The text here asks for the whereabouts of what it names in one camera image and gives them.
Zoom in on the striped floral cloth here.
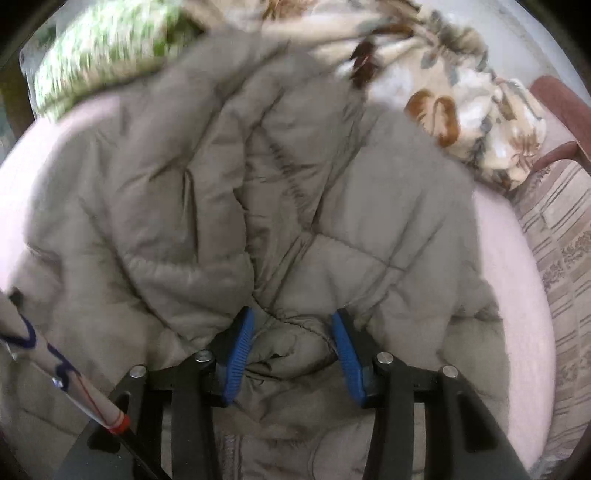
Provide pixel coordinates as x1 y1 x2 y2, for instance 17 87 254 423
508 161 591 480

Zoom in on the bed with pink sheet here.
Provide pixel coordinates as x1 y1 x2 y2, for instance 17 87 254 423
0 95 557 467

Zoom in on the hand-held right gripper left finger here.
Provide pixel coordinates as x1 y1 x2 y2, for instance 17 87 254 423
55 307 257 480

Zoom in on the olive hooded padded jacket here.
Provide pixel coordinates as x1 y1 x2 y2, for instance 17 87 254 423
0 28 509 480

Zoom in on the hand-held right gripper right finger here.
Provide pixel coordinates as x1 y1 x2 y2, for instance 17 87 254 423
331 308 532 480

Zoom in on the green patterned pillow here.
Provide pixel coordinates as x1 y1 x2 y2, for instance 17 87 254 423
32 0 204 123

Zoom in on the maroon chair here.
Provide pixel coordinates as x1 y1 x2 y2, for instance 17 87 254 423
529 75 591 169

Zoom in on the beige floral blanket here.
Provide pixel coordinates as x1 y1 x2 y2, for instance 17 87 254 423
185 0 548 192

